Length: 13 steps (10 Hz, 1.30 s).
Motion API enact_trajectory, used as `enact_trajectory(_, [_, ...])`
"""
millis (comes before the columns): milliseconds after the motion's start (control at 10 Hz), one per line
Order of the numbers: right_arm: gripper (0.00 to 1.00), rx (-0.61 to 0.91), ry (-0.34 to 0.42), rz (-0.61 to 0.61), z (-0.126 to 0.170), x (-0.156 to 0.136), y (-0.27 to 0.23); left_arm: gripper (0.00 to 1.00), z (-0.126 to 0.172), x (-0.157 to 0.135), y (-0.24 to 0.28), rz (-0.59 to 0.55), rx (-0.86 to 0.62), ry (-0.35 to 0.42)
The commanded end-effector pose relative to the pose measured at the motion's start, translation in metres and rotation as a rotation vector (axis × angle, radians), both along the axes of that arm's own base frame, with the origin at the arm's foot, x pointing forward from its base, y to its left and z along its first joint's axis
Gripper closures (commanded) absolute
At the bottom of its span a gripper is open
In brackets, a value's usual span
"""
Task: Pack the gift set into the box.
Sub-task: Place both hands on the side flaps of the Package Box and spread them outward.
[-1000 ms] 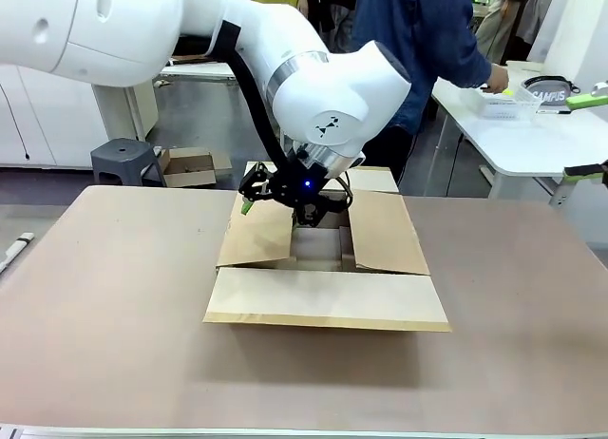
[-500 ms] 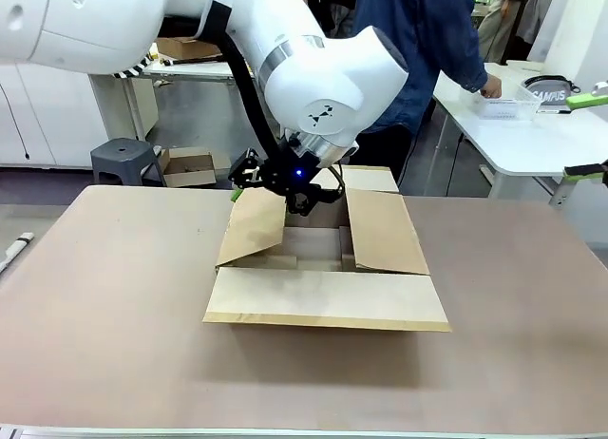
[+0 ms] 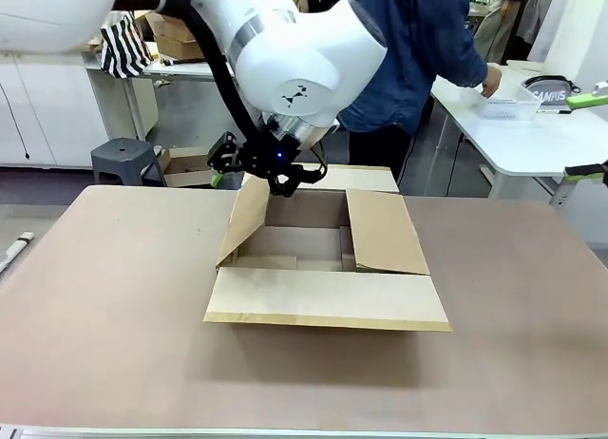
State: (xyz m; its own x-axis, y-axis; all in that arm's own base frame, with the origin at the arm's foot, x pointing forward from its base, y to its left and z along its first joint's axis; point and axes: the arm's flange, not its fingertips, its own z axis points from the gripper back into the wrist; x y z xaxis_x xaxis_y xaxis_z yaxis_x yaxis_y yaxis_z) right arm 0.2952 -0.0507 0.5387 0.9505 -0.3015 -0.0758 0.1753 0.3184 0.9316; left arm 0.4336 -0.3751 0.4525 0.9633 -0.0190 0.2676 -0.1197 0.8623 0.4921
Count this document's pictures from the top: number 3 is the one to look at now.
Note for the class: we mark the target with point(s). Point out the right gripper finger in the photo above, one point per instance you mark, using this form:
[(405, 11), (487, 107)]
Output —
[(589, 98), (586, 169)]

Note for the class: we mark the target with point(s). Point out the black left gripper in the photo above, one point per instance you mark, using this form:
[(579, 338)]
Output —
[(273, 166)]

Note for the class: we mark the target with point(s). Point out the brown cardboard shipping box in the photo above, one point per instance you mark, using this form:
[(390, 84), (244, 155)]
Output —
[(328, 296)]

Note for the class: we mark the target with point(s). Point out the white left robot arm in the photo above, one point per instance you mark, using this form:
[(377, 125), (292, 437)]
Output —
[(304, 54)]

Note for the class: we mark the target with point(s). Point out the person's right forearm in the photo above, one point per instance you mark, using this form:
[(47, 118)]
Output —
[(475, 63)]

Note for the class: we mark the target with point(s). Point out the small open cardboard box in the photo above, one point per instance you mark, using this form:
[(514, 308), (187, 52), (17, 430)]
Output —
[(187, 166)]

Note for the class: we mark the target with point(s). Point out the person's right hand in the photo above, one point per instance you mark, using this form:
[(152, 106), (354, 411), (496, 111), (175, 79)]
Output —
[(492, 82)]

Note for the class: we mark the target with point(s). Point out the black marker pen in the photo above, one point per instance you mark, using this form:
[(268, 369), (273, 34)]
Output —
[(556, 110)]

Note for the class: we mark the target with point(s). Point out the grey zip pouch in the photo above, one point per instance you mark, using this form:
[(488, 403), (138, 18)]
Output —
[(551, 94)]

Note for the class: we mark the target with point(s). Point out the clear plastic bin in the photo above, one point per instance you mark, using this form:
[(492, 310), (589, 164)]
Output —
[(510, 107)]

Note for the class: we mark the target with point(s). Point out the white foam board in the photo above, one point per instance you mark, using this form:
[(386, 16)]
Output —
[(546, 25)]

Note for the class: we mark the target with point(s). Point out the white rounded table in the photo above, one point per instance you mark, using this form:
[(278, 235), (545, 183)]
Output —
[(503, 144)]

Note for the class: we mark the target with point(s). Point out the beige garment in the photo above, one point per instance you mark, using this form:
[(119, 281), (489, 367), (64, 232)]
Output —
[(496, 25)]

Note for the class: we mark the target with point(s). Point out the black tool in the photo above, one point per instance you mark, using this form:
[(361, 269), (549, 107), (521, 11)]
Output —
[(173, 62)]

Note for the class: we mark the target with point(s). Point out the grey plastic stool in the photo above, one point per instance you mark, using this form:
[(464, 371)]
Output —
[(123, 161)]

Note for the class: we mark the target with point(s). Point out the white desk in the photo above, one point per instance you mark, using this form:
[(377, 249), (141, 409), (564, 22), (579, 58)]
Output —
[(138, 78)]

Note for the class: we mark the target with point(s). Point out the person in denim shirt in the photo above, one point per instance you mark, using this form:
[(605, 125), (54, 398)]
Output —
[(418, 54)]

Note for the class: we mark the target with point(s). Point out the black white striped bag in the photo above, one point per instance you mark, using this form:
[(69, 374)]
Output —
[(124, 49)]

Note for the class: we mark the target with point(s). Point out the white cabinet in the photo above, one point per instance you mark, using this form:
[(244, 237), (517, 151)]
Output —
[(57, 111)]

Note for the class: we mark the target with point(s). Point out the white marker tube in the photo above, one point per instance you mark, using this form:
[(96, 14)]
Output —
[(16, 249)]

